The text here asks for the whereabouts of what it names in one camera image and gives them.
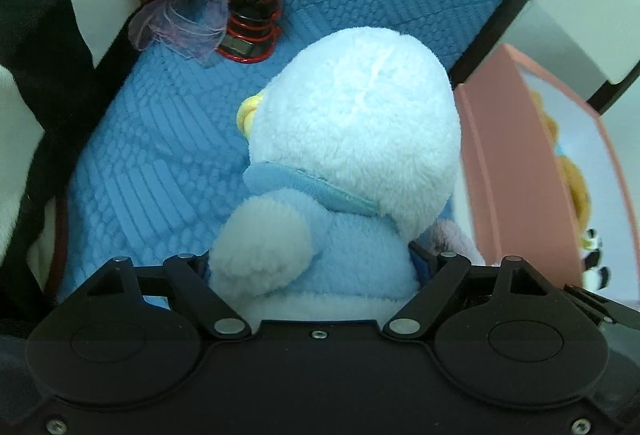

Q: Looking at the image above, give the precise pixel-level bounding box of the brown bear plush toy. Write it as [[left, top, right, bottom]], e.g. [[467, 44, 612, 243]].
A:
[[530, 90, 593, 236]]

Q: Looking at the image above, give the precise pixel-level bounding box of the black metal frame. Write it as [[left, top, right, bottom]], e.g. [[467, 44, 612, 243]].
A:
[[447, 0, 640, 117]]

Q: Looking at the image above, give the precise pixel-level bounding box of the pink cardboard box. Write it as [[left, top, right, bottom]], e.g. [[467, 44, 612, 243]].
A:
[[452, 42, 640, 288]]

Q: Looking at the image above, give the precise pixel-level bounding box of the blue textured cushion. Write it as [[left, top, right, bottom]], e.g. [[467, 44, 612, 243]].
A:
[[60, 0, 558, 311]]

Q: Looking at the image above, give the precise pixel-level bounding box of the beige plastic bin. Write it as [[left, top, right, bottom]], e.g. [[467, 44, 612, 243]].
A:
[[500, 0, 640, 86]]

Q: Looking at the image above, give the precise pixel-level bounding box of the red black white striped blanket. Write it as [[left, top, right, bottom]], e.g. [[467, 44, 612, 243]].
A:
[[0, 0, 198, 321]]

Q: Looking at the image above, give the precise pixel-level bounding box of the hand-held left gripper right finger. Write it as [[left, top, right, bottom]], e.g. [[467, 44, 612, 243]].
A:
[[382, 242, 571, 341]]

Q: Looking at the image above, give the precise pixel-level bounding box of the black and red toy figure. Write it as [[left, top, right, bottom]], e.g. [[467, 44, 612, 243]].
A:
[[216, 0, 286, 64]]

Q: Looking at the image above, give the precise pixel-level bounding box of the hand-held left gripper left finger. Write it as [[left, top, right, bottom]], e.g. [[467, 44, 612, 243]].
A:
[[57, 254, 253, 341]]

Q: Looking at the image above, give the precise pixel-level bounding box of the small panda plush toy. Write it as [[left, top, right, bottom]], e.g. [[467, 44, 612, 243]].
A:
[[580, 227, 613, 291]]

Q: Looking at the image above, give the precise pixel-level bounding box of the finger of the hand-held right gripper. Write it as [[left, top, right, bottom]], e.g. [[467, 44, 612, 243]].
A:
[[562, 282, 640, 328]]

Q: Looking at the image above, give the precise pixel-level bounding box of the white and blue duck plush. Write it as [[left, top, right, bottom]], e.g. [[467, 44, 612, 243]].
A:
[[207, 28, 463, 323]]

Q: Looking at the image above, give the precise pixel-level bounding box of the pink fuzzy hair band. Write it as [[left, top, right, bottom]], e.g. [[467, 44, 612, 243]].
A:
[[425, 220, 487, 267]]

